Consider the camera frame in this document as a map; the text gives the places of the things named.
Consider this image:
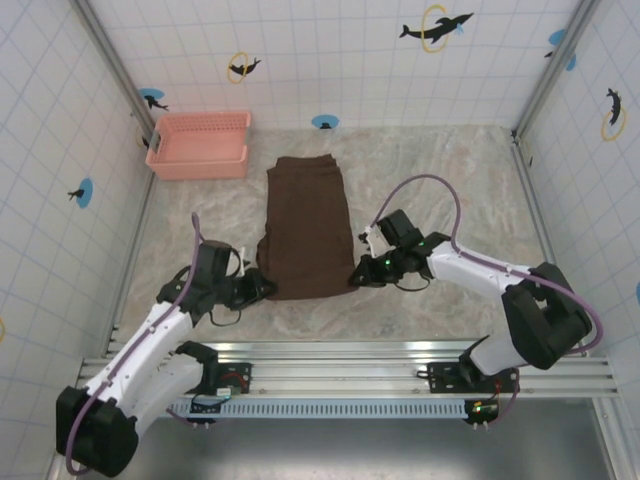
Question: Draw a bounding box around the brown towel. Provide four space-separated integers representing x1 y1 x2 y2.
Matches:
255 154 355 302

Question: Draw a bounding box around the pink plastic basket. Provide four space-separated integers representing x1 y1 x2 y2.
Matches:
144 110 253 182

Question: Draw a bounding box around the left controller board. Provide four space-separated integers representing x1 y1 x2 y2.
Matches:
187 392 235 430

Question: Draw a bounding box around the controller board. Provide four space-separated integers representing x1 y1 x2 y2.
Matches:
463 397 503 430
187 392 235 430

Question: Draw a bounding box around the right controller board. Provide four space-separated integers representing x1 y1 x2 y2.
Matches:
463 397 503 430

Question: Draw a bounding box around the grey metal panel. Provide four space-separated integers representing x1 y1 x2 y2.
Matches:
119 417 617 480

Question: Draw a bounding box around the thin black cable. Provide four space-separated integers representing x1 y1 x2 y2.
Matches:
206 298 248 327
389 274 434 294

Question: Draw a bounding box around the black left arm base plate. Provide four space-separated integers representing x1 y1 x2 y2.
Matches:
197 359 254 397

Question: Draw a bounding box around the aluminium front rail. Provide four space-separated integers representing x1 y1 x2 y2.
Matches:
73 339 621 401

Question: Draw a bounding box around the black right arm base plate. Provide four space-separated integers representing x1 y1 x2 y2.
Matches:
427 360 521 394

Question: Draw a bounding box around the white slotted cable duct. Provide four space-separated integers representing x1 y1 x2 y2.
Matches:
167 398 474 419

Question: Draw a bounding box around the aluminium right side rail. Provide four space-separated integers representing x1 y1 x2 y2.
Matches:
510 130 589 358

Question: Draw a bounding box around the aluminium left corner post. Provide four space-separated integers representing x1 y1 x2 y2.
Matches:
74 0 157 137

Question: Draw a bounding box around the aluminium corner post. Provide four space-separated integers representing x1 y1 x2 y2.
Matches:
513 0 601 140
74 0 157 137

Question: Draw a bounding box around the aluminium right corner post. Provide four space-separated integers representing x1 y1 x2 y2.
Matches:
513 0 601 140

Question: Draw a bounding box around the tall dolphin ring sticker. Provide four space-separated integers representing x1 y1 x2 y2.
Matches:
601 87 629 143

